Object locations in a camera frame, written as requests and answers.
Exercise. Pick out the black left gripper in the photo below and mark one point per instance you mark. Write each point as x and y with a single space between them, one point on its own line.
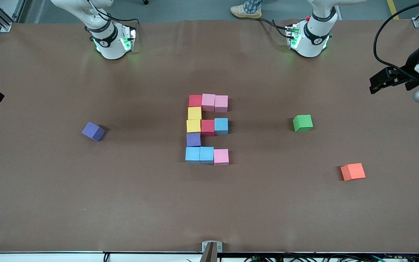
411 62

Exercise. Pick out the green foam block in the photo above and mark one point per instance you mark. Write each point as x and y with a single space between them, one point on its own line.
303 122

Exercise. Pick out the blue plaid trouser leg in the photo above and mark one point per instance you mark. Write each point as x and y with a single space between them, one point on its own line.
253 5

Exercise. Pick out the brown table mat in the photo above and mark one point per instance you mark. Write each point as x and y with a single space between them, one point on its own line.
209 218

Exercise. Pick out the purple foam block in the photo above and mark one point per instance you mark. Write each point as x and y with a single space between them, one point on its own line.
92 130
193 139

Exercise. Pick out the yellow foam block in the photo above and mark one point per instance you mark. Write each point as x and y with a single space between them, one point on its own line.
193 126
194 113

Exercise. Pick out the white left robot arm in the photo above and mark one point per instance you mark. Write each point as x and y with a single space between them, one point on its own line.
315 40

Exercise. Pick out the orange foam block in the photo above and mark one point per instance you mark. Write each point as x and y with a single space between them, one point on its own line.
352 171

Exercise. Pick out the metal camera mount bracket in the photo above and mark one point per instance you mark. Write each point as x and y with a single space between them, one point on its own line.
212 251

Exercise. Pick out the tan shoe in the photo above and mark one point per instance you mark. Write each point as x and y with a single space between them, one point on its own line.
244 14

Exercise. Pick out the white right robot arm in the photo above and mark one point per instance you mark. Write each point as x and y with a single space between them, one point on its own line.
109 43

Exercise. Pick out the light blue foam block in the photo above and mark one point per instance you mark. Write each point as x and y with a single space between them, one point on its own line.
192 154
221 126
206 154

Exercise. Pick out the pink foam block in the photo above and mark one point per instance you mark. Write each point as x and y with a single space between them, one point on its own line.
221 156
221 103
208 102

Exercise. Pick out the red foam block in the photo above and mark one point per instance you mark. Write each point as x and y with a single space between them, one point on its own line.
207 127
195 100

